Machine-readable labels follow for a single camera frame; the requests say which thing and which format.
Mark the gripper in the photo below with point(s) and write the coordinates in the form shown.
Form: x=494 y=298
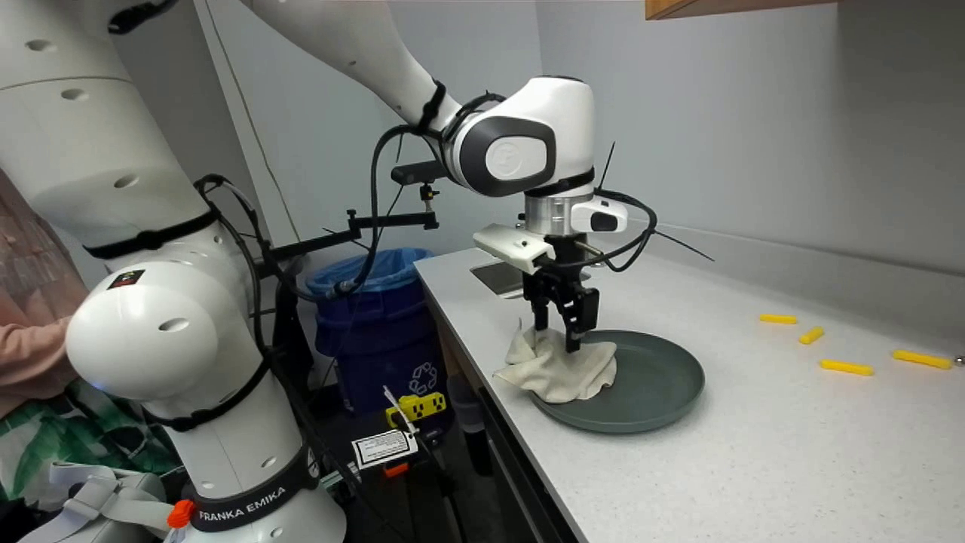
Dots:
x=559 y=279

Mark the beige cloth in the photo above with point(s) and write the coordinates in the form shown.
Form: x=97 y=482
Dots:
x=558 y=369

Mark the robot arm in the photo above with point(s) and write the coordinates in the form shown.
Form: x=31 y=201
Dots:
x=158 y=339

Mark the grey-green plate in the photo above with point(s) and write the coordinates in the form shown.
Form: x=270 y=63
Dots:
x=648 y=385

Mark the yellow power strip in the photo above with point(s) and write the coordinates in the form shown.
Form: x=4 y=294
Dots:
x=416 y=407

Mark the blue recycling bin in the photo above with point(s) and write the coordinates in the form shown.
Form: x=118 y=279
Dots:
x=377 y=332

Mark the white paper tag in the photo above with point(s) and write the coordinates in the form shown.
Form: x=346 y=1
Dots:
x=384 y=449

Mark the short yellow stick piece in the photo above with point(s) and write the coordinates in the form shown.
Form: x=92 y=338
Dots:
x=811 y=335

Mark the person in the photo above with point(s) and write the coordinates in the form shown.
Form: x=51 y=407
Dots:
x=38 y=354

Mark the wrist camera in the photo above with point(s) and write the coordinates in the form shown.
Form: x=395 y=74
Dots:
x=511 y=246

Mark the camera on mount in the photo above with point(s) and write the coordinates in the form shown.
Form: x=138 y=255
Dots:
x=418 y=173

